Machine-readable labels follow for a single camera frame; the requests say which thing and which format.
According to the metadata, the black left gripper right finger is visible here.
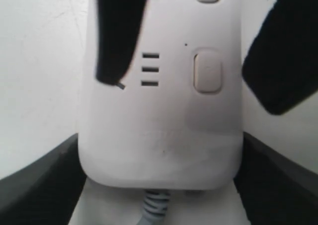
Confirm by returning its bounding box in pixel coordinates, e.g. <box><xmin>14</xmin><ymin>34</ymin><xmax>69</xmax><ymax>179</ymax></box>
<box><xmin>242</xmin><ymin>0</ymin><xmax>318</xmax><ymax>115</ymax></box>

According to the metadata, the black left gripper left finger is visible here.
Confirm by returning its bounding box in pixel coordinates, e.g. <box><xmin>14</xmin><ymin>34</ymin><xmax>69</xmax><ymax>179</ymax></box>
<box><xmin>96</xmin><ymin>0</ymin><xmax>147</xmax><ymax>86</ymax></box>

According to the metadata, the white five-outlet power strip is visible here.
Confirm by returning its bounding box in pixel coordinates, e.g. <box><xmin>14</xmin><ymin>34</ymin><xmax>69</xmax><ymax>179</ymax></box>
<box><xmin>79</xmin><ymin>0</ymin><xmax>243</xmax><ymax>190</ymax></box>

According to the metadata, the grey power cord with plug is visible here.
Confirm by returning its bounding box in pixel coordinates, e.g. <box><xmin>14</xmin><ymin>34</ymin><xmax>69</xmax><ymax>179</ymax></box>
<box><xmin>138</xmin><ymin>188</ymin><xmax>172</xmax><ymax>225</ymax></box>

